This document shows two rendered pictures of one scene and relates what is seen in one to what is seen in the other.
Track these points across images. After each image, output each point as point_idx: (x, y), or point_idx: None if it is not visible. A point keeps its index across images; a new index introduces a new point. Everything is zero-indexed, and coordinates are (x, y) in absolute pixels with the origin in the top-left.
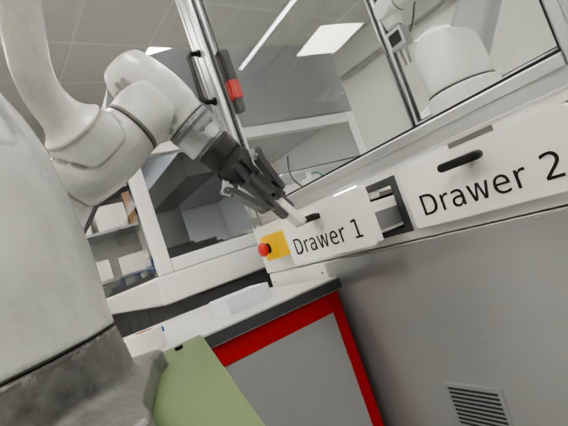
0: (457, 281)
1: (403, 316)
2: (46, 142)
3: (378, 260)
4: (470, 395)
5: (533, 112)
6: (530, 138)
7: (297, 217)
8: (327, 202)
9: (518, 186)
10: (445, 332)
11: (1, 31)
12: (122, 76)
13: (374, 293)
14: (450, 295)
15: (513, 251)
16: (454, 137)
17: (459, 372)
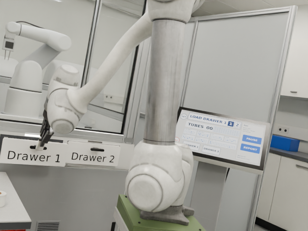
0: (66, 183)
1: (32, 194)
2: (77, 106)
3: (33, 169)
4: (47, 224)
5: (112, 144)
6: (111, 151)
7: (43, 147)
8: (48, 143)
9: (102, 161)
10: (50, 201)
11: (109, 74)
12: (78, 82)
13: (20, 183)
14: (60, 187)
15: (89, 177)
16: (91, 139)
17: (46, 216)
